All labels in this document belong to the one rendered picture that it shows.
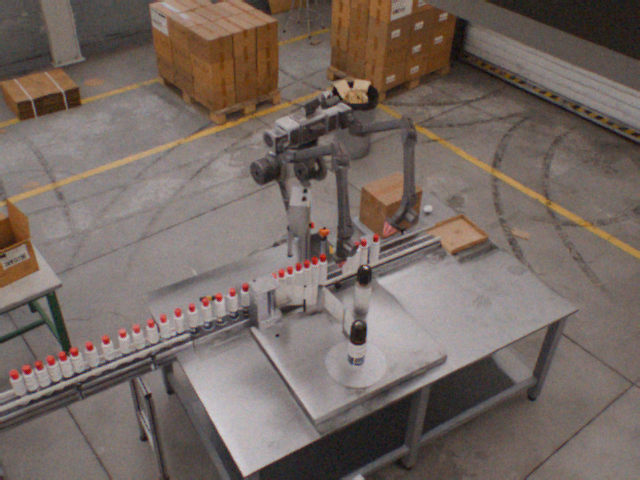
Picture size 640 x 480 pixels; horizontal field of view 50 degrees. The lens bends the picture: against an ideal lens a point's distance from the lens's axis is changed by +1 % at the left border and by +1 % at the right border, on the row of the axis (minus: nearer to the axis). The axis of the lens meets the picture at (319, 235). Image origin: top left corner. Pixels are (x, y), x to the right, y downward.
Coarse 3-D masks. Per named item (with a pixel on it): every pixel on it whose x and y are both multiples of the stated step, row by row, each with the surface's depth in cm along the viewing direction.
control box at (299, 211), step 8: (296, 192) 361; (296, 200) 355; (296, 208) 353; (304, 208) 353; (296, 216) 356; (304, 216) 356; (296, 224) 360; (304, 224) 359; (296, 232) 363; (304, 232) 363
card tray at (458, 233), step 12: (456, 216) 449; (432, 228) 443; (444, 228) 444; (456, 228) 444; (468, 228) 445; (480, 228) 440; (444, 240) 434; (456, 240) 435; (468, 240) 435; (480, 240) 433
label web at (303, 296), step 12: (288, 288) 367; (300, 288) 367; (312, 288) 368; (324, 288) 366; (276, 300) 372; (300, 300) 373; (312, 300) 373; (324, 300) 371; (336, 300) 359; (336, 312) 364
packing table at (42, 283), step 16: (48, 272) 410; (0, 288) 399; (16, 288) 399; (32, 288) 399; (48, 288) 400; (0, 304) 389; (16, 304) 391; (32, 304) 486; (48, 304) 414; (48, 320) 459; (16, 336) 451; (64, 336) 431
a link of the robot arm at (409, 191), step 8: (400, 136) 391; (416, 136) 396; (408, 144) 391; (408, 152) 391; (408, 160) 391; (408, 168) 391; (408, 176) 391; (408, 184) 391; (408, 192) 390; (408, 200) 390; (416, 200) 394
